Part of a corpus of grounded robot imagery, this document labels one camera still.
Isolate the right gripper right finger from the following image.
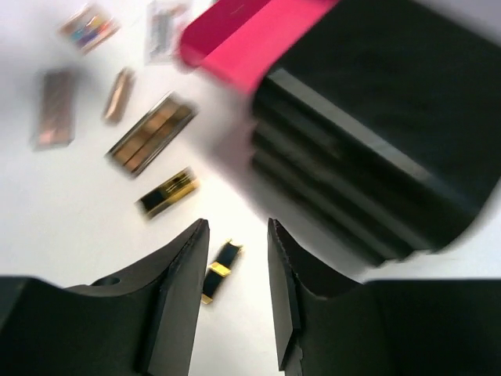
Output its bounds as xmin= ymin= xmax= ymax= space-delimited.
xmin=268 ymin=219 xmax=500 ymax=375

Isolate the white labelled card box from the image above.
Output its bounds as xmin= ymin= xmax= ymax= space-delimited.
xmin=145 ymin=1 xmax=187 ymax=64

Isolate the pink drawer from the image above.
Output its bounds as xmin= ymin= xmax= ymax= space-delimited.
xmin=178 ymin=0 xmax=337 ymax=94

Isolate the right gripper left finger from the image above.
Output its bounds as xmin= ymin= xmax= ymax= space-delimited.
xmin=1 ymin=219 xmax=210 ymax=375

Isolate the colourful eyeshadow palette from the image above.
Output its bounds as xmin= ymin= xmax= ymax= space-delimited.
xmin=58 ymin=4 xmax=121 ymax=54

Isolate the pink brown eyeshadow palette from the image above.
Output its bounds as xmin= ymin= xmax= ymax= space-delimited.
xmin=31 ymin=67 xmax=77 ymax=150

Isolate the brown eyeshadow palette upright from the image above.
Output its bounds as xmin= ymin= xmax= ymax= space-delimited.
xmin=106 ymin=92 xmax=197 ymax=178

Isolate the black drawer organizer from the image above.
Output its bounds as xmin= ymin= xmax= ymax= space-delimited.
xmin=251 ymin=1 xmax=500 ymax=265

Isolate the gold black lipstick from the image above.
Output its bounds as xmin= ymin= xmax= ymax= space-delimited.
xmin=201 ymin=240 xmax=243 ymax=305
xmin=135 ymin=168 xmax=199 ymax=220

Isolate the rose gold lipstick tube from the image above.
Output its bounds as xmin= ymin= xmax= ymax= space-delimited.
xmin=103 ymin=67 xmax=135 ymax=124

